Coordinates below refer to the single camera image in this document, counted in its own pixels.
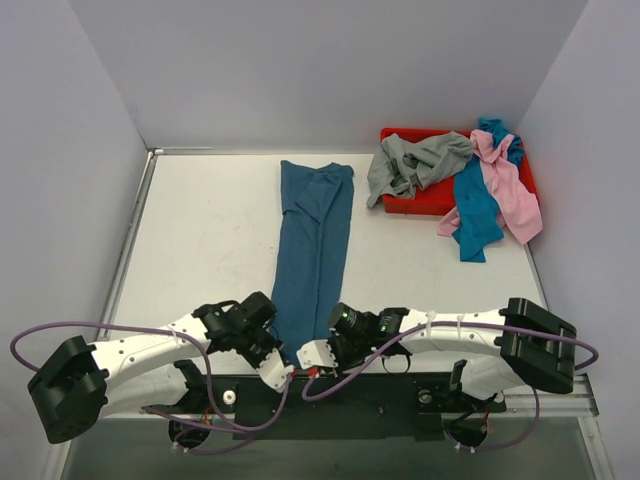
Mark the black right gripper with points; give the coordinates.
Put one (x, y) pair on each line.
(344, 356)

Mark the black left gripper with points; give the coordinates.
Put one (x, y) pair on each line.
(258, 353)

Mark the dark teal t shirt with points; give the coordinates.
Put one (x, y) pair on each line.
(316, 205)

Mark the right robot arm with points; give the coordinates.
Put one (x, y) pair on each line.
(519, 344)

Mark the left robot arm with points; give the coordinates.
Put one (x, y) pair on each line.
(82, 382)

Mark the red plastic bin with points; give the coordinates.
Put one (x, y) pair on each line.
(435, 200)

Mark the bright turquoise t shirt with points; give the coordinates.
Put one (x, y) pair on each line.
(477, 209)

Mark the grey t shirt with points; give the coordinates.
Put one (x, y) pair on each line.
(400, 168)

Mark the pink t shirt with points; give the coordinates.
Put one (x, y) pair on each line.
(519, 210)

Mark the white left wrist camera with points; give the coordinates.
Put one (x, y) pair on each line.
(274, 371)

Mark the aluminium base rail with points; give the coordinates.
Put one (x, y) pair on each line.
(550, 400)

